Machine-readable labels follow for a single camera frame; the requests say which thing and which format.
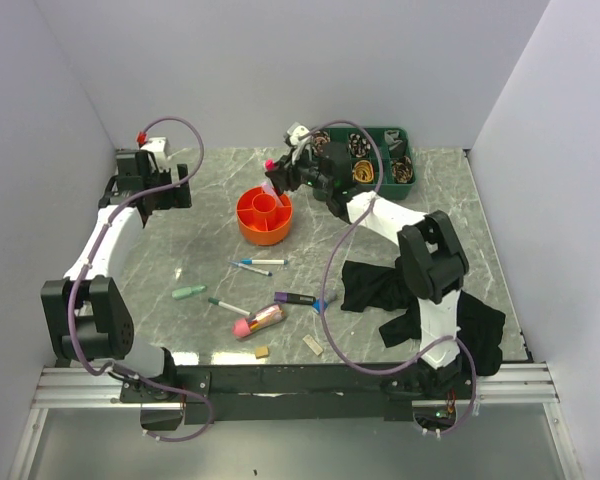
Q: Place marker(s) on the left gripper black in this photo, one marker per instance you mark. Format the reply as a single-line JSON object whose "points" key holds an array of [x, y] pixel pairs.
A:
{"points": [[177, 197]]}

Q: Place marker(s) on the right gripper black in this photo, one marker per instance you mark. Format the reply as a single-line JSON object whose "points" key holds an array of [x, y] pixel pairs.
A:
{"points": [[285, 179]]}

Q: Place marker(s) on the lilac highlighter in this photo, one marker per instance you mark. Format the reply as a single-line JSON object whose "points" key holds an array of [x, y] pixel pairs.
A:
{"points": [[269, 189]]}

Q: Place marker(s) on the orange round organizer container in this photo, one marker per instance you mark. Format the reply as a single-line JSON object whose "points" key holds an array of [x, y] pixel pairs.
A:
{"points": [[260, 221]]}

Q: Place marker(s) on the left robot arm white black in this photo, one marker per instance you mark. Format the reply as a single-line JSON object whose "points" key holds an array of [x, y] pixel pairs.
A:
{"points": [[87, 318]]}

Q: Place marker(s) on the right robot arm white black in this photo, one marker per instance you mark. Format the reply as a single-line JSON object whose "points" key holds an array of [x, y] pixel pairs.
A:
{"points": [[432, 259]]}

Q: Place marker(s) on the blue white pen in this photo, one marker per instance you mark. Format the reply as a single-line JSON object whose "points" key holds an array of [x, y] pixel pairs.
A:
{"points": [[264, 261]]}

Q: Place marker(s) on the mint green correction tube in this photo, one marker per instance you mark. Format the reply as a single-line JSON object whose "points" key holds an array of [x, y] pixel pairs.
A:
{"points": [[188, 291]]}

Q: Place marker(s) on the thin blue tipped pen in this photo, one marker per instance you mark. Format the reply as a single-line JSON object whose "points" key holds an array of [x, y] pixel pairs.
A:
{"points": [[251, 269]]}

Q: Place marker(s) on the green cap white pen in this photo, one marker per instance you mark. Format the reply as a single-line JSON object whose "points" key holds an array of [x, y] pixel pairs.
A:
{"points": [[229, 307]]}

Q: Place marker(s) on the green compartment tray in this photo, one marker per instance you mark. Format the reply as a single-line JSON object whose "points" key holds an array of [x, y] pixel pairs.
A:
{"points": [[395, 157]]}

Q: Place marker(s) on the purple cap black highlighter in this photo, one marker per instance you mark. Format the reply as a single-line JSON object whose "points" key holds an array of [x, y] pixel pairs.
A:
{"points": [[294, 298]]}

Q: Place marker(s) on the black cloth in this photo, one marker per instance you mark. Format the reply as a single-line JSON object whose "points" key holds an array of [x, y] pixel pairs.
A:
{"points": [[481, 326]]}

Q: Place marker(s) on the clear pencil case pink cap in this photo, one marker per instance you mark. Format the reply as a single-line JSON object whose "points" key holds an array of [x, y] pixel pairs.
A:
{"points": [[266, 316]]}

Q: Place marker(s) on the white eraser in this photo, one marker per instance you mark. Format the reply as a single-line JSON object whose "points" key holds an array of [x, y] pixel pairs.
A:
{"points": [[313, 345]]}

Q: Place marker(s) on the small tan eraser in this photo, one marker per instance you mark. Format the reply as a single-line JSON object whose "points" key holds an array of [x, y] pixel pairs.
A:
{"points": [[261, 352]]}

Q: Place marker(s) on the black base beam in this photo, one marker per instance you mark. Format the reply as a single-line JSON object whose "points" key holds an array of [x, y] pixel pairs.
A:
{"points": [[294, 392]]}

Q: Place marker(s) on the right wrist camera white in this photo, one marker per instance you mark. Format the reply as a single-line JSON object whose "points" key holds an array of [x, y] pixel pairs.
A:
{"points": [[296, 135]]}

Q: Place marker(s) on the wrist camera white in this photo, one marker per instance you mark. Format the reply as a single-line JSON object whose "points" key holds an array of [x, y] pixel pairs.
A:
{"points": [[296, 135], [159, 146]]}

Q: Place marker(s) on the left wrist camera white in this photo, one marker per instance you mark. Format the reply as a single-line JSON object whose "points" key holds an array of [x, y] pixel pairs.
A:
{"points": [[159, 146]]}

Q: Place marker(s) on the aluminium rail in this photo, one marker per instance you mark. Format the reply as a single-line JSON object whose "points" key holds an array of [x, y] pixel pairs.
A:
{"points": [[74, 388]]}

